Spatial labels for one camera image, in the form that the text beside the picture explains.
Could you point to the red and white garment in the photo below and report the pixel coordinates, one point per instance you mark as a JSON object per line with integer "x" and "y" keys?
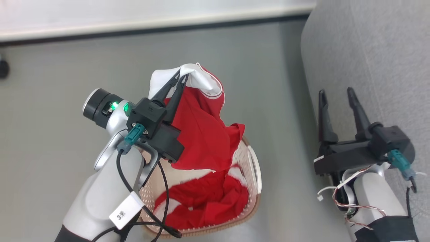
{"x": 201, "y": 134}

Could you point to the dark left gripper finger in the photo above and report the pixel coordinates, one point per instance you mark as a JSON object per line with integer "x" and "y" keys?
{"x": 166, "y": 88}
{"x": 175, "y": 101}

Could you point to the dark round object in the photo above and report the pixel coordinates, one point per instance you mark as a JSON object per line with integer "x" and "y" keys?
{"x": 3, "y": 69}

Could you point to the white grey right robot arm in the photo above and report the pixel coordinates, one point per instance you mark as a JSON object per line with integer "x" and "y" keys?
{"x": 373, "y": 195}

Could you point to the dark baseboard strip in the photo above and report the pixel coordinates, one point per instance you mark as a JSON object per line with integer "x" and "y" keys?
{"x": 134, "y": 31}

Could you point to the beige plastic laundry basket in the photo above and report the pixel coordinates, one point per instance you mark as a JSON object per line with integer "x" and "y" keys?
{"x": 241, "y": 154}

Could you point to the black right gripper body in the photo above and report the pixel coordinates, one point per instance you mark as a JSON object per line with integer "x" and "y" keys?
{"x": 352, "y": 154}

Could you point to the grey fabric sofa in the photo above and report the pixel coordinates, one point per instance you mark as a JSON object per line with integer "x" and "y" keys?
{"x": 369, "y": 50}

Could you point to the red garment with white trim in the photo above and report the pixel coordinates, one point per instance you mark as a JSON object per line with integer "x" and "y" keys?
{"x": 208, "y": 201}

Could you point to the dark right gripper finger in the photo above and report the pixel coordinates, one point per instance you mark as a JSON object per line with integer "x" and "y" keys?
{"x": 360, "y": 117}
{"x": 325, "y": 121}

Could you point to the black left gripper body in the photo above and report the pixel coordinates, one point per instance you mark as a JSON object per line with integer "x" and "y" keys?
{"x": 151, "y": 117}

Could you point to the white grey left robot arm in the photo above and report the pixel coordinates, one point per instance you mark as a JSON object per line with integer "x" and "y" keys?
{"x": 100, "y": 195}

